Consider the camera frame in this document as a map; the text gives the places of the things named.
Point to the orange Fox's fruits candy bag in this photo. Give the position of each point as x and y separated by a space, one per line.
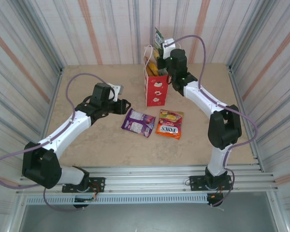
169 125

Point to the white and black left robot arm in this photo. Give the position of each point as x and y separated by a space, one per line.
62 135

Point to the base wiring connector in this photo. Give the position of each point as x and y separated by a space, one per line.
87 199
215 198

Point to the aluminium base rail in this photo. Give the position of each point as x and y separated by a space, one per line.
145 178

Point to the orange egg yolk snack packet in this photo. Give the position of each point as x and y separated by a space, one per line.
151 70

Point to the green Fox's candy bag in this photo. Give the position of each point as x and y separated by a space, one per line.
158 38

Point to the purple Fox's berries candy bag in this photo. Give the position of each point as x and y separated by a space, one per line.
137 123

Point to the red and white paper bag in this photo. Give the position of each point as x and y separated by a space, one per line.
157 94

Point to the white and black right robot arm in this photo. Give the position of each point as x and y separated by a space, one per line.
203 96

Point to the aluminium side rail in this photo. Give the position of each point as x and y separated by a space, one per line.
53 96
240 96

